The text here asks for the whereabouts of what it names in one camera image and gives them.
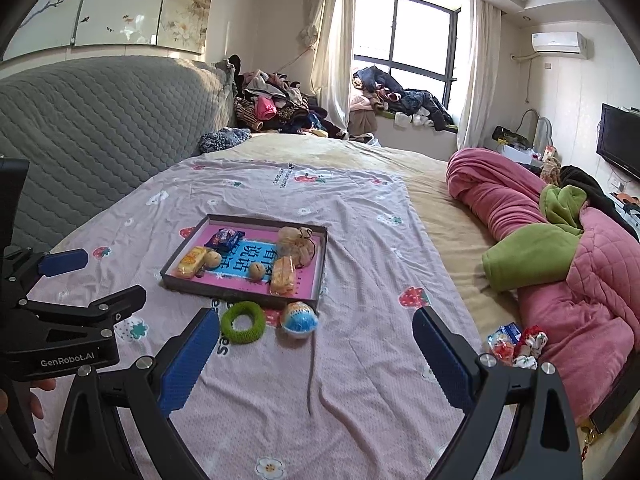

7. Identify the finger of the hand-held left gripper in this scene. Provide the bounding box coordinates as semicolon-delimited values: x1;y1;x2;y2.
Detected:
0;247;91;306
17;285;147;331

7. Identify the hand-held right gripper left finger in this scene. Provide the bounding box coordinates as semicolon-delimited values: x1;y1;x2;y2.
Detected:
52;306;221;480

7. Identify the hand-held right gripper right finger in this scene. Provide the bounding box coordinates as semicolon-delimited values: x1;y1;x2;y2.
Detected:
411;305;583;480

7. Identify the yellow cracker packet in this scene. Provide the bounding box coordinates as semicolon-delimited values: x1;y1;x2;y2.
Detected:
270;256;297;295
175;246;208;279

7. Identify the shallow cardboard box tray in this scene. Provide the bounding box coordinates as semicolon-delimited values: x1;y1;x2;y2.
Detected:
160;214;328;311

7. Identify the person's left hand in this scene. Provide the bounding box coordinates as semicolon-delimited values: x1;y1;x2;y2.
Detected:
0;377;57;421

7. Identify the green fuzzy scrunchie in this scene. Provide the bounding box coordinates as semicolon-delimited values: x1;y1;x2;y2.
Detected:
220;301;267;345

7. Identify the colourful candy bag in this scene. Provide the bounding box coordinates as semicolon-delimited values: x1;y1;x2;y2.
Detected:
487;322;523;367

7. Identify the printed pink bed sheet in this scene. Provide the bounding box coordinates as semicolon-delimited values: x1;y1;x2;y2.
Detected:
30;152;531;480

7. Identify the blue white toy egg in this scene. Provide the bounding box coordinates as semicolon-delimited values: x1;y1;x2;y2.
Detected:
279;301;319;336

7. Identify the blue snack packet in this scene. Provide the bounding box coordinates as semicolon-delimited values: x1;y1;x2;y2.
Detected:
204;227;246;252

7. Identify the beige mattress sheet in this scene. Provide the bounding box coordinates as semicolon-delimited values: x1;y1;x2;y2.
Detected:
200;132;523;346

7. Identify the green fleece blanket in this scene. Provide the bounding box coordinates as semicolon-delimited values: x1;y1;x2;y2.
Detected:
482;185;588;292

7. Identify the grey quilted headboard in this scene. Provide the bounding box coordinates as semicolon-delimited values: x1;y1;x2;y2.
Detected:
0;55;236;251

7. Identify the pink quilt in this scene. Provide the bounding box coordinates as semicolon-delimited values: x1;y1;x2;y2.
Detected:
446;147;640;423

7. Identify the dark blue knit cloth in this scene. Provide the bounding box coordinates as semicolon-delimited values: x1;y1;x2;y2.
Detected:
199;127;252;156

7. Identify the black garment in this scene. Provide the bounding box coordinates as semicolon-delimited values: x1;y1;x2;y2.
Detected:
559;165;632;233

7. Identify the standing fan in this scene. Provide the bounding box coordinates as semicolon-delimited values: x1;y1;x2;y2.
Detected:
517;108;554;157

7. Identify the pile of mixed clothes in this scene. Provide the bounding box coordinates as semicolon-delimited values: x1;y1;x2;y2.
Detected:
232;55;351;139

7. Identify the clothes pile on windowsill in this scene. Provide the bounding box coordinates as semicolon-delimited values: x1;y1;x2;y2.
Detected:
350;65;456;133

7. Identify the black flat television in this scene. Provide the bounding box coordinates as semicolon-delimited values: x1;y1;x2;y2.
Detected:
596;103;640;182

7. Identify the white curtain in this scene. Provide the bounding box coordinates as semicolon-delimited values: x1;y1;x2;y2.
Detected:
306;0;358;131
457;0;502;151

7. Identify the dark framed window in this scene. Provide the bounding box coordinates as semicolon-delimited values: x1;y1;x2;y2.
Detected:
352;0;461;96

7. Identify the white air conditioner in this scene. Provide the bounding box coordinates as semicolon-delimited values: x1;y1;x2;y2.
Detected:
531;31;588;59

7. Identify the floral wall painting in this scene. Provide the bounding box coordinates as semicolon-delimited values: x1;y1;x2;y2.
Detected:
2;0;214;62

